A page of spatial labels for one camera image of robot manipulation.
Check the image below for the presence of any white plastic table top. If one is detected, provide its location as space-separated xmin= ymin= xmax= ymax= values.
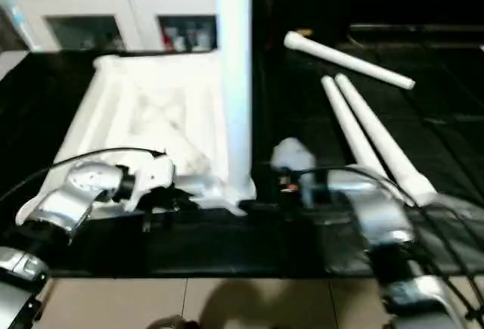
xmin=15 ymin=51 xmax=258 ymax=225

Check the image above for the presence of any white plastic table leg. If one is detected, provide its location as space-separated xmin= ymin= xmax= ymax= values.
xmin=320 ymin=75 xmax=396 ymax=188
xmin=334 ymin=73 xmax=439 ymax=206
xmin=213 ymin=0 xmax=254 ymax=195
xmin=284 ymin=31 xmax=416 ymax=91

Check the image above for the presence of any black work mat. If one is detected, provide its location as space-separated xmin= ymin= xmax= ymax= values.
xmin=0 ymin=48 xmax=484 ymax=278

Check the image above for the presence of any red bottle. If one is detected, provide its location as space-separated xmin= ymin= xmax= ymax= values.
xmin=162 ymin=23 xmax=175 ymax=50

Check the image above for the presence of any white side table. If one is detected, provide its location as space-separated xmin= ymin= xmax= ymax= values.
xmin=0 ymin=51 xmax=29 ymax=84

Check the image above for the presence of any white glass door cabinet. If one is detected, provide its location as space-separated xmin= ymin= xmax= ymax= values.
xmin=0 ymin=0 xmax=220 ymax=51

